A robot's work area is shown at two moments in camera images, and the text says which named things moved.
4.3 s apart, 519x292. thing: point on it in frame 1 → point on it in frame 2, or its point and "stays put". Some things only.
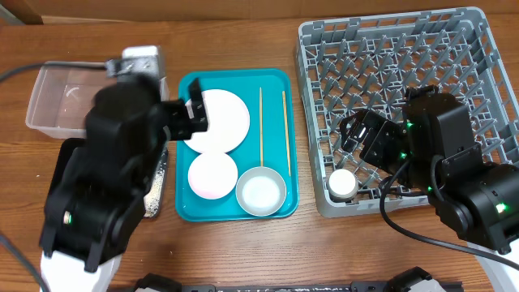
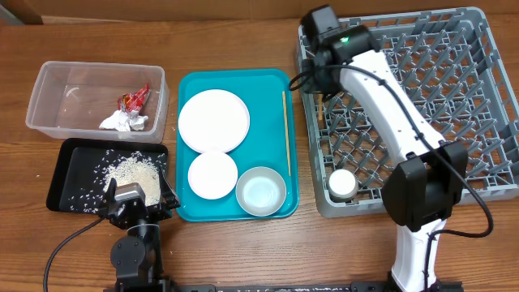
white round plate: (229, 122) stays put
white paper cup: (342, 184) stays put
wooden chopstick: (260, 126) → (321, 105)
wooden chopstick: (285, 130) stays put
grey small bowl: (260, 191) stays put
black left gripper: (180, 117) → (165, 208)
